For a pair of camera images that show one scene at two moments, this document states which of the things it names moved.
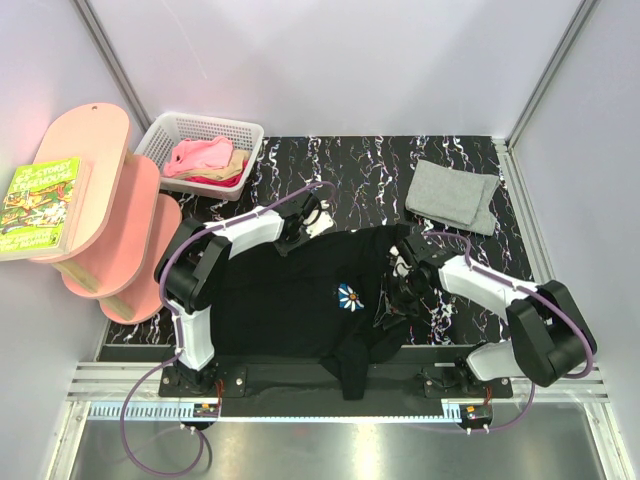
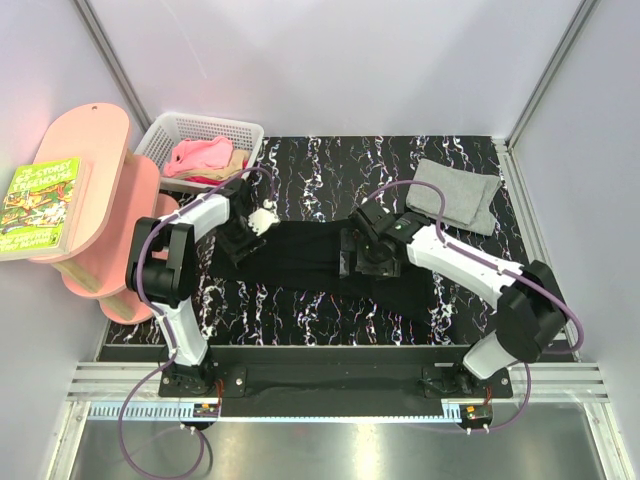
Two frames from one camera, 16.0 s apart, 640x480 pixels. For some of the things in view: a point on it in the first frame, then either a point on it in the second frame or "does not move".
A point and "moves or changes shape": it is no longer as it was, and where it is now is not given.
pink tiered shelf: [126, 214] does not move
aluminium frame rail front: [543, 394] does not move
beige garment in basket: [233, 168] does not move
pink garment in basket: [200, 153] does not move
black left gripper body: [289, 244] -> [237, 239]
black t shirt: [318, 302] moves or changes shape
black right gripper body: [401, 294] -> [369, 259]
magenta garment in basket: [228, 182] does not move
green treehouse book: [40, 210] does not move
